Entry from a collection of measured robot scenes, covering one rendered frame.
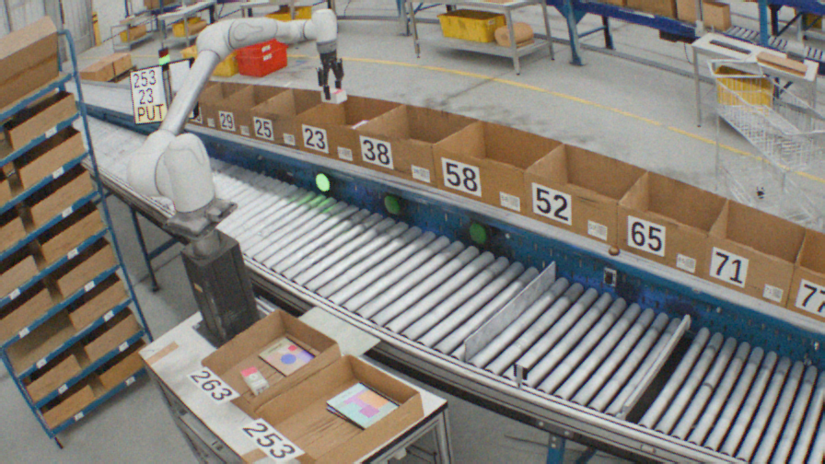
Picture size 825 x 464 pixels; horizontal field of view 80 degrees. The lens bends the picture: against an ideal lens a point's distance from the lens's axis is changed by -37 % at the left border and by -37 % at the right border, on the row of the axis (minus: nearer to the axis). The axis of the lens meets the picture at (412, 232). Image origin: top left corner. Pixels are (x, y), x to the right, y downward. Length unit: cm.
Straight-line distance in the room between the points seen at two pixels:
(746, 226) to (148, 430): 285
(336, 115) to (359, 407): 172
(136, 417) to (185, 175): 169
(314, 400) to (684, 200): 140
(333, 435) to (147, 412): 168
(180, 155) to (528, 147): 135
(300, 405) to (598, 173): 133
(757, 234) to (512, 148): 119
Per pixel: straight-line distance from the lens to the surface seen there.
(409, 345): 222
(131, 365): 347
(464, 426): 295
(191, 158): 208
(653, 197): 250
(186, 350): 242
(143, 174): 222
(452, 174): 263
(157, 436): 327
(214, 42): 249
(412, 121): 310
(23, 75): 295
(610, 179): 258
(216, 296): 225
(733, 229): 240
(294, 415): 203
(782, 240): 235
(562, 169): 264
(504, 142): 282
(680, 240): 217
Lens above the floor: 213
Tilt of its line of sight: 30 degrees down
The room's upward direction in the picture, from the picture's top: 8 degrees counter-clockwise
